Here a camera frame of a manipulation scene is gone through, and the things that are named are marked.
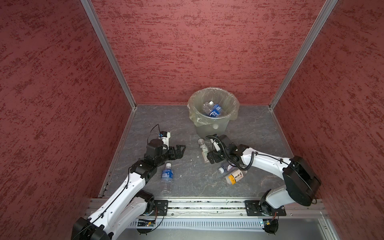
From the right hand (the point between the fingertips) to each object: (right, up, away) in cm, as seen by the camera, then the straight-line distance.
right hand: (213, 157), depth 87 cm
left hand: (-20, +6, -8) cm, 22 cm away
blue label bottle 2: (-3, +31, +10) cm, 33 cm away
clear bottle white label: (-7, +7, +10) cm, 14 cm away
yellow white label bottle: (+9, -10, -8) cm, 16 cm away
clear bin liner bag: (+10, +34, +5) cm, 35 cm away
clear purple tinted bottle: (+7, -6, -4) cm, 10 cm away
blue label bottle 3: (-27, -10, -7) cm, 29 cm away
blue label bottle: (+2, +27, +3) cm, 28 cm away
